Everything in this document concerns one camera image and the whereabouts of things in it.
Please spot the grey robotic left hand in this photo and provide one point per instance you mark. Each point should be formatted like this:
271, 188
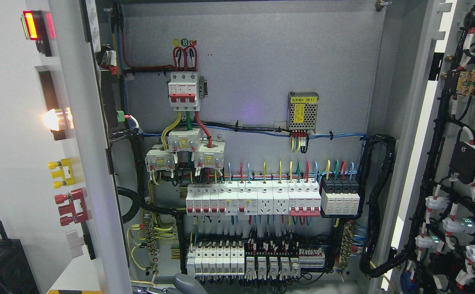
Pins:
182, 284

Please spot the red indicator lamp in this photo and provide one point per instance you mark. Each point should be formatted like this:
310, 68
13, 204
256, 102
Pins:
38, 25

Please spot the metal mesh power supply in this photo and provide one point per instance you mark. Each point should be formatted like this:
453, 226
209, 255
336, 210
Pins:
303, 110

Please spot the red terminal connector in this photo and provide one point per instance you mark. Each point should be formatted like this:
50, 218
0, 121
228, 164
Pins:
73, 208

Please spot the yellow terminal connector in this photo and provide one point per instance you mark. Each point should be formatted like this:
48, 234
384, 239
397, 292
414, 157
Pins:
62, 173

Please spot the black digital power meter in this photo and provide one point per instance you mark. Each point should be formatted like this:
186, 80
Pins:
48, 89

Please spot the white glowing indicator lamp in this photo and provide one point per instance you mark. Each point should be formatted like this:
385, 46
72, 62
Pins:
59, 119

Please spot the white current transformers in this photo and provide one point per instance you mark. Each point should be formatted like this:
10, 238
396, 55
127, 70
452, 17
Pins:
188, 146

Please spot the grey cabinet door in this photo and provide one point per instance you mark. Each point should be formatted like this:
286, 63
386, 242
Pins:
77, 80
424, 97

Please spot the white red main breaker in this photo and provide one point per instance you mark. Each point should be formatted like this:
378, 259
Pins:
186, 89

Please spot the white rotary selector switch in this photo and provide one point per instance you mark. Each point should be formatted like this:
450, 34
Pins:
75, 244

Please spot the white socket breaker row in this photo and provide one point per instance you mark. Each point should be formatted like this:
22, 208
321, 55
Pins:
272, 197

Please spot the black white surge protector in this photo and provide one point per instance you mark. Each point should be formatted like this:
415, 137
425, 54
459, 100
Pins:
339, 198

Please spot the black equipment box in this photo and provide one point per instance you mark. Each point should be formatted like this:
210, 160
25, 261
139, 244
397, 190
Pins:
15, 273

